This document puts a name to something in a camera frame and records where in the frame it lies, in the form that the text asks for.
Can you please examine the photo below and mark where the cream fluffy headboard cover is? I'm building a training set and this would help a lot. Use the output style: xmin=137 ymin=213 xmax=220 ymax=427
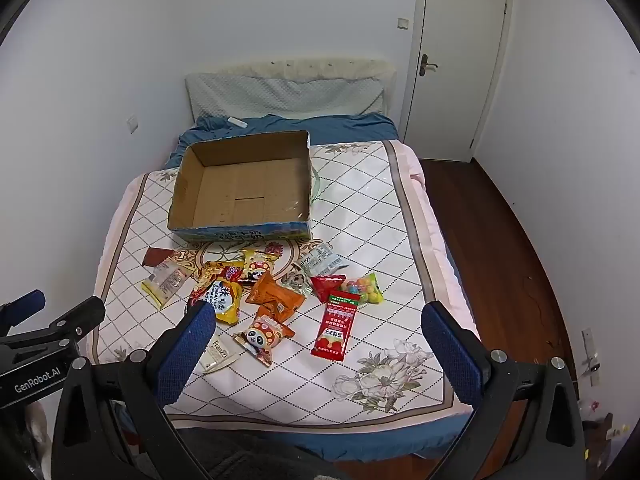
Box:
xmin=186 ymin=58 xmax=398 ymax=126

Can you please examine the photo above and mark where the cardboard box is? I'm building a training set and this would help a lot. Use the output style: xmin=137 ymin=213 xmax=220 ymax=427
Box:
xmin=166 ymin=130 xmax=313 ymax=242

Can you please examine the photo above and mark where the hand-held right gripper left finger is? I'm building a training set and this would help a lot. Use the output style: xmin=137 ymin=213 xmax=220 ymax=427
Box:
xmin=50 ymin=301 xmax=217 ymax=480

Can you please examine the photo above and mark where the white quilted pillow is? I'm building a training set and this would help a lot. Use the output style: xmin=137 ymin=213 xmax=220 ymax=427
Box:
xmin=185 ymin=71 xmax=388 ymax=123

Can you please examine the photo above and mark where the dark brown snack packet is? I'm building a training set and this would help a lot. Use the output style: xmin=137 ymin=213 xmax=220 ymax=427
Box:
xmin=142 ymin=247 xmax=176 ymax=268

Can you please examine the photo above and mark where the pale yellow clear snack packet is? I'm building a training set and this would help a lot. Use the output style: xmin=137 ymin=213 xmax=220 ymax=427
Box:
xmin=141 ymin=258 xmax=193 ymax=309

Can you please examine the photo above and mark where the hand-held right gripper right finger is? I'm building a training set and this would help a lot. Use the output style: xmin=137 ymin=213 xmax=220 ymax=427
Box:
xmin=422 ymin=301 xmax=586 ymax=480

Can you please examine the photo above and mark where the long red snack packet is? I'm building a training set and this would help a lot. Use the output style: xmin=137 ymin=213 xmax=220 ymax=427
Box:
xmin=310 ymin=290 xmax=361 ymax=361

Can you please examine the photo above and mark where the clear silver snack packet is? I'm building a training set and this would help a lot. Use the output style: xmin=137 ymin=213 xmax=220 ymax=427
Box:
xmin=299 ymin=242 xmax=348 ymax=276

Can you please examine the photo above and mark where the pink floral diamond-pattern quilt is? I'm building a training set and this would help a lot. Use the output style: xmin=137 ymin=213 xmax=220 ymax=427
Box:
xmin=85 ymin=139 xmax=482 ymax=428

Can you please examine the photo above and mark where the small red snack packet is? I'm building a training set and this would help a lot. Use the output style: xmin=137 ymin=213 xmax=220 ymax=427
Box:
xmin=310 ymin=272 xmax=348 ymax=303

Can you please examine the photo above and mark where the orange panda snack packet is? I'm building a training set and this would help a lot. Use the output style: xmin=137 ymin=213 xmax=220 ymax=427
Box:
xmin=232 ymin=307 xmax=296 ymax=366

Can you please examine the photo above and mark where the blue bed sheet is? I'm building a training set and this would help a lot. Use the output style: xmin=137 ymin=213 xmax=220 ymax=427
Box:
xmin=112 ymin=112 xmax=483 ymax=463

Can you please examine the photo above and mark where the plain orange snack packet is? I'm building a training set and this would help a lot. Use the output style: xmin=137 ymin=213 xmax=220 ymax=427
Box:
xmin=245 ymin=270 xmax=307 ymax=323

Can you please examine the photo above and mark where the cream biscuit stick packet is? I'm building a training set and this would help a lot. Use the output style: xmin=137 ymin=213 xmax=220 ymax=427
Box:
xmin=197 ymin=335 xmax=243 ymax=375

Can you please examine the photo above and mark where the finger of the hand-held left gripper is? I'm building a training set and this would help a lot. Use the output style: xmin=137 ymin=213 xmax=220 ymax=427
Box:
xmin=0 ymin=289 xmax=47 ymax=336
xmin=27 ymin=296 xmax=107 ymax=348

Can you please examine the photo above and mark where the small cartoon snack packet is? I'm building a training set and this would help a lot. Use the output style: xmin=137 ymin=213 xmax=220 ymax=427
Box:
xmin=279 ymin=270 xmax=316 ymax=298

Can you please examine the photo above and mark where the red and yellow snack packet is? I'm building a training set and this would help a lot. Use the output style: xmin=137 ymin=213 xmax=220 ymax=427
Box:
xmin=187 ymin=260 xmax=241 ymax=306

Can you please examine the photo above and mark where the colourful candy ball bag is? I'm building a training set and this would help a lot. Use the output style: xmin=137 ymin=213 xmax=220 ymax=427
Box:
xmin=340 ymin=272 xmax=385 ymax=306

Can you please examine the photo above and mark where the white wall fixture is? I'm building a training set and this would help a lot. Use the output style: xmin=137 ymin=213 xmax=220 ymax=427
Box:
xmin=580 ymin=329 xmax=601 ymax=386

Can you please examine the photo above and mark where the white door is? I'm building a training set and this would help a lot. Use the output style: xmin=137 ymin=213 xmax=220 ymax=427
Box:
xmin=402 ymin=0 xmax=516 ymax=163

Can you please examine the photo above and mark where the yellow panda snack packet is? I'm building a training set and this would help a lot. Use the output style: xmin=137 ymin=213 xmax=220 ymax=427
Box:
xmin=235 ymin=249 xmax=281 ymax=283

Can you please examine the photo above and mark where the yellow packet with blue label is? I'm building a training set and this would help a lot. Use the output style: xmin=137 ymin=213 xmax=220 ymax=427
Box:
xmin=212 ymin=277 xmax=246 ymax=326

